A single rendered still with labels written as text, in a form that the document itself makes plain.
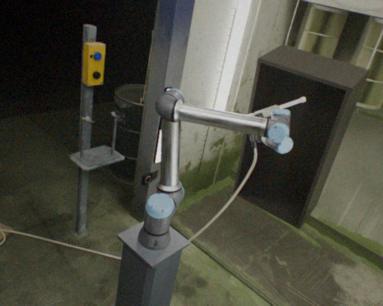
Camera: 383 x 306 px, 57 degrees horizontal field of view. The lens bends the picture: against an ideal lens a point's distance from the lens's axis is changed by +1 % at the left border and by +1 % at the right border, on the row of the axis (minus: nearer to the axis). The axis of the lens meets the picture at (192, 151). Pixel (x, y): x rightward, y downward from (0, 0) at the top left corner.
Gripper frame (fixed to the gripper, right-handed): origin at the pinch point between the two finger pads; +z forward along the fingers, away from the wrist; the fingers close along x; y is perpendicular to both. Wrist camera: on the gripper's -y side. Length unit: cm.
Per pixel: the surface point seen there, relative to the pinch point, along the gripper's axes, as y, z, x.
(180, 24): -56, 65, -8
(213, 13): -55, 80, 22
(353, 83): -7, -14, 61
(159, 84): -20, 71, -32
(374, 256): 171, 13, 97
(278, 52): -24, 35, 44
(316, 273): 156, 12, 38
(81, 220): 65, 79, -122
